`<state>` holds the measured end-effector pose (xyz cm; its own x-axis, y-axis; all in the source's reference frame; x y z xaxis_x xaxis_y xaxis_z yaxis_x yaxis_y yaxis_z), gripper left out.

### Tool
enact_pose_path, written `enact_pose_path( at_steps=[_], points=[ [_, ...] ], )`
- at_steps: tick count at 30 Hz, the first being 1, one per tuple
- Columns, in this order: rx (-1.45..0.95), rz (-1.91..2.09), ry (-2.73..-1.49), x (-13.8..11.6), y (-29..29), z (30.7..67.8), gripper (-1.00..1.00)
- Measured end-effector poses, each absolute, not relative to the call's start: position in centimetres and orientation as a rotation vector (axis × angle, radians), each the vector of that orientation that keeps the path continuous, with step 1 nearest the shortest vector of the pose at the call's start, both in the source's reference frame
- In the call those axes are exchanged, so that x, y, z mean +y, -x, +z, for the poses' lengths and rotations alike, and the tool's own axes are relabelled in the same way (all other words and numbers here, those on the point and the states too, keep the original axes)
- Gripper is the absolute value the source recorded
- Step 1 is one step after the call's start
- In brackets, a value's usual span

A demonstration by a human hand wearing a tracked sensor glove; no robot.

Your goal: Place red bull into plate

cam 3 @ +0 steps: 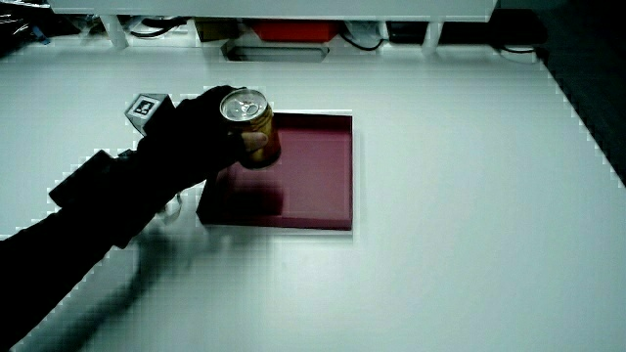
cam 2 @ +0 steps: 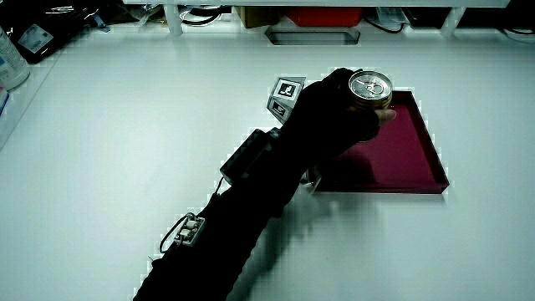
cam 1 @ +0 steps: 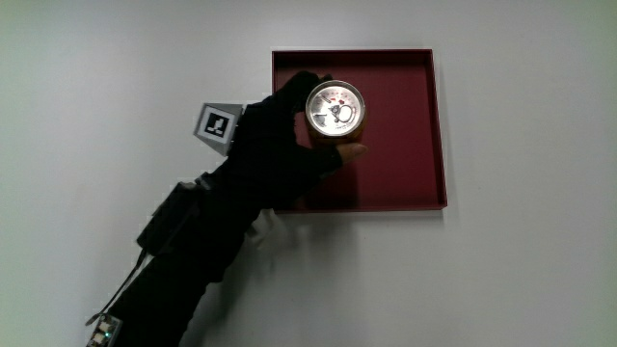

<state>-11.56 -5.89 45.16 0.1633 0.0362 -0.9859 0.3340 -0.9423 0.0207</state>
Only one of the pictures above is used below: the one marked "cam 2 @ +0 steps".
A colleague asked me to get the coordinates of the person's left forearm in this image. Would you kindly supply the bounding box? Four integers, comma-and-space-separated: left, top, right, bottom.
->
132, 132, 321, 301

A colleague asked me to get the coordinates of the dark red square plate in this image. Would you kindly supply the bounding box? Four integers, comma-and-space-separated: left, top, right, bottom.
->
313, 89, 451, 195

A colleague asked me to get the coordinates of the brown cardboard box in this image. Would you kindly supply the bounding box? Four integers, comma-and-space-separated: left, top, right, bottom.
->
235, 6, 282, 29

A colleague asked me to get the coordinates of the white plastic bottle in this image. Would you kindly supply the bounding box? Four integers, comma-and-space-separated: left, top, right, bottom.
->
0, 24, 32, 91

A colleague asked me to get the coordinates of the black bag with white label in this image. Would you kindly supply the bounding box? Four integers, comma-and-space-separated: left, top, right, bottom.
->
0, 0, 112, 64

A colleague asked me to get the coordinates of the black wrist tracker box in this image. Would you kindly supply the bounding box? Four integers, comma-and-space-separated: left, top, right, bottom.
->
219, 127, 282, 186

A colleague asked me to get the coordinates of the small grey sensor module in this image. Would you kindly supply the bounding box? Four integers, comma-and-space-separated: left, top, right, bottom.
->
173, 212, 207, 247

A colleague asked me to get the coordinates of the thin black sensor cable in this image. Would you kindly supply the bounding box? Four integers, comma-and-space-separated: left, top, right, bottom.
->
158, 212, 197, 255

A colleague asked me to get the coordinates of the person's left hand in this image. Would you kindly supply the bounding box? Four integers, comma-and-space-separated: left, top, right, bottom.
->
266, 66, 397, 169

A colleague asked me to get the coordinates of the grey flat tray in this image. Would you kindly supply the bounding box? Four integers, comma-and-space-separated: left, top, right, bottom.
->
264, 25, 361, 46

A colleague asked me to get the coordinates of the white shelf frame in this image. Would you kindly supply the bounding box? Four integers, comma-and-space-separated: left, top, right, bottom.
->
123, 0, 512, 39

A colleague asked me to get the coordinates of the red bull can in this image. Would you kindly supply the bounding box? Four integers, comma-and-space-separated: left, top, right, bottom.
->
347, 69, 395, 114

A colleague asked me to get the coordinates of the red storage box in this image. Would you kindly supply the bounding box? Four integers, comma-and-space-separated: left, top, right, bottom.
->
283, 6, 364, 28

